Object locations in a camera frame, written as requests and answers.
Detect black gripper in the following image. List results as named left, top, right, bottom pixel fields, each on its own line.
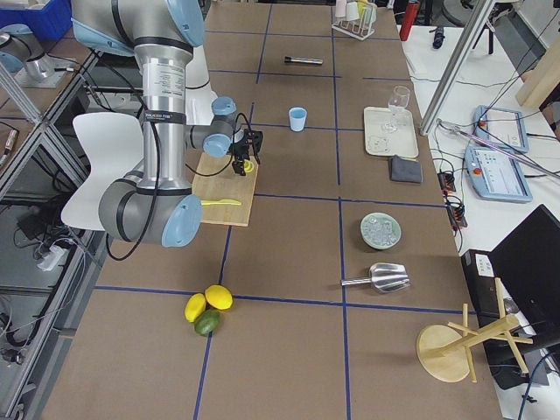
left=231, top=129, right=263, bottom=176

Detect lemon slice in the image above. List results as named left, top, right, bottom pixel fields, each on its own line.
left=243, top=160, right=255, bottom=173

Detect steel muddler black tip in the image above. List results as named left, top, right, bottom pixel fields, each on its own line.
left=283, top=56, right=324, bottom=66

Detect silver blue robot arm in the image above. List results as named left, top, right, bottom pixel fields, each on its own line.
left=62, top=1, right=262, bottom=248

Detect blue paper cup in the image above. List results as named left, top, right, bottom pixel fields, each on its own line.
left=289, top=107, right=307, bottom=132

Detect yellow lemon right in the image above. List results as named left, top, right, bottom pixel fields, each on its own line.
left=204, top=284, right=234, bottom=311

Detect yellow lemon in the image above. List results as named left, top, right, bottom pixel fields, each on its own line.
left=184, top=293, right=207, bottom=323
left=204, top=284, right=234, bottom=311

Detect yellow lemon left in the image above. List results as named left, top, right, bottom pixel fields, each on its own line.
left=184, top=293, right=207, bottom=323

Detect wooden cutting board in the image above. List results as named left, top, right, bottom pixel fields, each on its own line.
left=192, top=153, right=259, bottom=227

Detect yellow plastic knife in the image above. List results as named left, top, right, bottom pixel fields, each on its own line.
left=201, top=199, right=242, bottom=207

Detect white plastic chair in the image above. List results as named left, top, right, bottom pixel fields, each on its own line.
left=61, top=112, right=144, bottom=231

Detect cream bear tray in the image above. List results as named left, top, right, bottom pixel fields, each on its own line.
left=363, top=107, right=419, bottom=159

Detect green bowl of ice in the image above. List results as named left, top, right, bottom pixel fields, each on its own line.
left=360, top=213, right=402, bottom=250

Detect green lime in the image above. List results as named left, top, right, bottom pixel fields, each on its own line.
left=194, top=309, right=221, bottom=336

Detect grey folded cloth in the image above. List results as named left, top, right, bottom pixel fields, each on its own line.
left=388, top=155, right=424, bottom=184

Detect clear wine glass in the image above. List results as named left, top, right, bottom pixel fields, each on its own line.
left=382, top=86, right=410, bottom=132

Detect steel ice scoop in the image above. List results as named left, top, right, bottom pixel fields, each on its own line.
left=340, top=262, right=410, bottom=294

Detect red bottle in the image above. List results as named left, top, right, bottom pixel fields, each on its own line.
left=399, top=0, right=420, bottom=41

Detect blue storage bin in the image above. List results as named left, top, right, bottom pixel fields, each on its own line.
left=1, top=0, right=72, bottom=40

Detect near blue teach pendant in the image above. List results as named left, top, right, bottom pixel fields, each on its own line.
left=464, top=146, right=533, bottom=203

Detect blue teach pendant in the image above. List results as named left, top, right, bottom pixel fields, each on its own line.
left=473, top=105, right=529, bottom=153
left=464, top=146, right=533, bottom=203

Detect far blue teach pendant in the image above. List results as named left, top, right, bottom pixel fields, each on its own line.
left=473, top=105, right=529, bottom=153

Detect black laptop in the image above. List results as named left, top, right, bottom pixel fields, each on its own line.
left=461, top=205, right=559, bottom=365

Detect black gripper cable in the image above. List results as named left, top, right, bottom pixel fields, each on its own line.
left=106, top=111, right=255, bottom=263

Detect white wire cup rack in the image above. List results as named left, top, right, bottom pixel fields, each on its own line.
left=331, top=0, right=377, bottom=40

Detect aluminium frame post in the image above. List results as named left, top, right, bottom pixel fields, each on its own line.
left=419, top=0, right=495, bottom=136

